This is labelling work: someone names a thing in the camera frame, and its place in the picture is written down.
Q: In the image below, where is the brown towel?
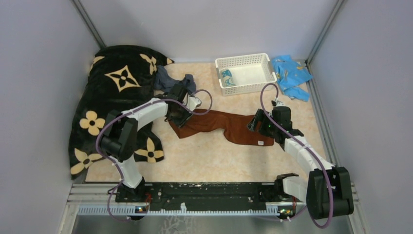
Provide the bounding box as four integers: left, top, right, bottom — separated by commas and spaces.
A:
169, 110, 274, 146

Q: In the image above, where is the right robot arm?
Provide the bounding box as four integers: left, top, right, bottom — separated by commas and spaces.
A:
247, 106, 354, 220

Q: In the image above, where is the grey blue towel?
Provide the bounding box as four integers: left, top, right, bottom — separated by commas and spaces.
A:
154, 66, 197, 94

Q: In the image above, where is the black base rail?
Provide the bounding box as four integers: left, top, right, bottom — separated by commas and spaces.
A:
113, 182, 303, 212

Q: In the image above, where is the teal rabbit pattern towel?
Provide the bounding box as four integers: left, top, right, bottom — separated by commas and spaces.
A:
220, 68, 236, 87

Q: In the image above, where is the white plastic basket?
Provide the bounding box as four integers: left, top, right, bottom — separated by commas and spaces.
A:
215, 53, 277, 96

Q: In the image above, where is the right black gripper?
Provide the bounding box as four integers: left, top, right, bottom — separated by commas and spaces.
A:
246, 109, 278, 138

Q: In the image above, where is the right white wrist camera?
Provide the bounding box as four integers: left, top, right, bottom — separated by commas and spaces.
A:
271, 99, 285, 108

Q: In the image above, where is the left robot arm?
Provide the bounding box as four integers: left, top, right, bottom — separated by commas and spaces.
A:
95, 84, 202, 202

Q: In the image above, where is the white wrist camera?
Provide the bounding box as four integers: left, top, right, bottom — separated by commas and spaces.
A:
271, 99, 285, 108
186, 96, 202, 111

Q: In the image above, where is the black blanket with tan flowers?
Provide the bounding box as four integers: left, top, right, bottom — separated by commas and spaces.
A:
68, 45, 174, 180

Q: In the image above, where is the light blue cloth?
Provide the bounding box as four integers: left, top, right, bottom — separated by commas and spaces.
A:
271, 55, 313, 102

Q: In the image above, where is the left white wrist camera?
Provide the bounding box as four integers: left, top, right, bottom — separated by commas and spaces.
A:
186, 96, 202, 111

